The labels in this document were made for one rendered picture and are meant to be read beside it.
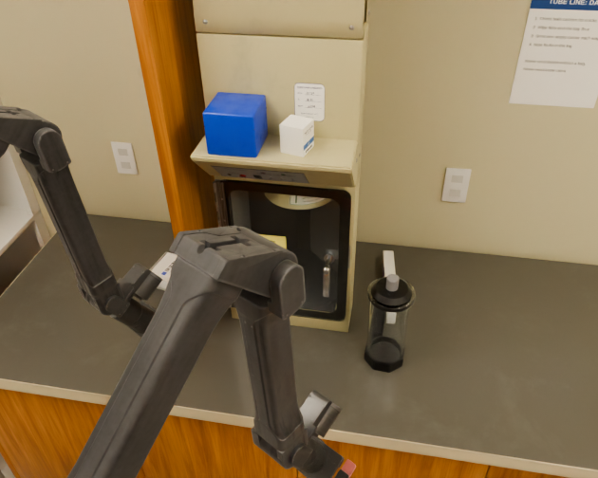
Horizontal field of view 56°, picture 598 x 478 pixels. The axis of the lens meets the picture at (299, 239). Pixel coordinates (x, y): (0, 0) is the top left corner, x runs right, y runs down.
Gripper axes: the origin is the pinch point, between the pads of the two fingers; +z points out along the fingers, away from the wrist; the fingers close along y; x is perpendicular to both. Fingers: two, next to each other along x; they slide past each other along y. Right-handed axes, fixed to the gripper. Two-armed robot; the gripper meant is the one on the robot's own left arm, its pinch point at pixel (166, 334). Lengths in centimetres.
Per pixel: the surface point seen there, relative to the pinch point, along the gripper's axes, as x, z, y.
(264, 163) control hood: -38, -31, -19
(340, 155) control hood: -48, -26, -28
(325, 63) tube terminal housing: -59, -38, -21
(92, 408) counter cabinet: 26.6, 9.8, 12.8
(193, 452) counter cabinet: 21.9, 27.9, -8.9
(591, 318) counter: -67, 51, -74
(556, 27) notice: -111, -3, -42
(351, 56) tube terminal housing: -62, -38, -26
